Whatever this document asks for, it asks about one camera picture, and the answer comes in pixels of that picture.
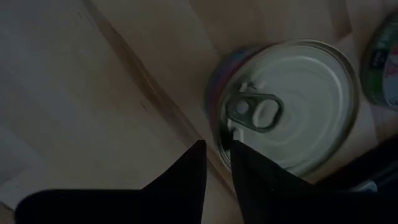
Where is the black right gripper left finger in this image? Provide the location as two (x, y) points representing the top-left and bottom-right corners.
(14, 139), (208, 224)

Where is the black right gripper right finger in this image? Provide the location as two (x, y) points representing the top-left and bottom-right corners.
(229, 139), (398, 224)

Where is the blue red salmon can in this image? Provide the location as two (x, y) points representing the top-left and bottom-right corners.
(204, 39), (360, 180)

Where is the green white tuna can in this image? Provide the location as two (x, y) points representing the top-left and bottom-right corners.
(359, 11), (398, 110)

